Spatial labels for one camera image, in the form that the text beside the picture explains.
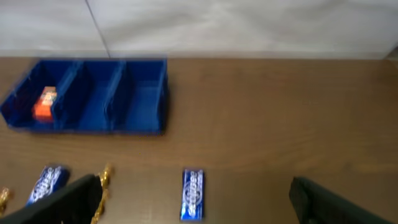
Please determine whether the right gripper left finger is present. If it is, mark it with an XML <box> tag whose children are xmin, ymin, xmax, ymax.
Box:
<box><xmin>0</xmin><ymin>174</ymin><xmax>104</xmax><ymax>224</ymax></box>

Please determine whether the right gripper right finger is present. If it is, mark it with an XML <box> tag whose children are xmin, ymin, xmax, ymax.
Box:
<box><xmin>289</xmin><ymin>176</ymin><xmax>398</xmax><ymax>224</ymax></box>

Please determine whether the orange candy box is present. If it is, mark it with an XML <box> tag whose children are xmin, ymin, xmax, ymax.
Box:
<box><xmin>32</xmin><ymin>86</ymin><xmax>58</xmax><ymax>123</ymax></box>

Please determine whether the gold wrapped candy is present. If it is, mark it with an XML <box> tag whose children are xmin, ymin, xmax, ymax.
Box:
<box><xmin>90</xmin><ymin>164</ymin><xmax>113</xmax><ymax>224</ymax></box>
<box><xmin>0</xmin><ymin>187</ymin><xmax>12</xmax><ymax>216</ymax></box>

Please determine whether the blue candy pack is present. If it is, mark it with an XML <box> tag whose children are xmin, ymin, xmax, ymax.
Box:
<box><xmin>179</xmin><ymin>168</ymin><xmax>205</xmax><ymax>223</ymax></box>
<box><xmin>25</xmin><ymin>164</ymin><xmax>70</xmax><ymax>207</ymax></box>

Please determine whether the blue tray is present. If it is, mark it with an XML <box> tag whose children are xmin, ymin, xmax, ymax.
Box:
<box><xmin>0</xmin><ymin>58</ymin><xmax>170</xmax><ymax>136</ymax></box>

